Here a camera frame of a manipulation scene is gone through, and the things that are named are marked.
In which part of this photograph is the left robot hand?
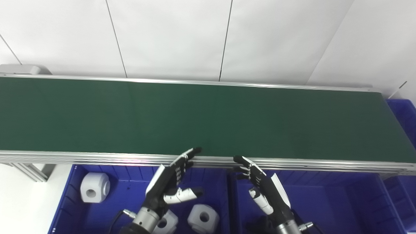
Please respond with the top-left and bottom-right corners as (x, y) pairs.
(143, 147), (204, 216)

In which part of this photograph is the grey conveyor motor housing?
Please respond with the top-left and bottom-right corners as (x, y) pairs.
(0, 64), (52, 76)

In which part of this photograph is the white cube part with hole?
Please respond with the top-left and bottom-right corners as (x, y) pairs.
(153, 210), (178, 234)
(188, 204), (220, 234)
(80, 172), (111, 203)

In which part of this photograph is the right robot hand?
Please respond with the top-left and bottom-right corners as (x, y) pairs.
(233, 155), (294, 225)

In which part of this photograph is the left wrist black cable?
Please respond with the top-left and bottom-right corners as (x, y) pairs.
(110, 209), (137, 234)

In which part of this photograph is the aluminium conveyor leg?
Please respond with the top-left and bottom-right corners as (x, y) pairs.
(6, 162), (56, 182)

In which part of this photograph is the blue plastic bin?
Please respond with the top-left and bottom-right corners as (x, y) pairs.
(383, 98), (416, 234)
(48, 164), (232, 234)
(227, 169), (403, 234)

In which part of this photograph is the green conveyor belt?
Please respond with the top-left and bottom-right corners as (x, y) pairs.
(0, 77), (416, 163)
(0, 74), (416, 176)

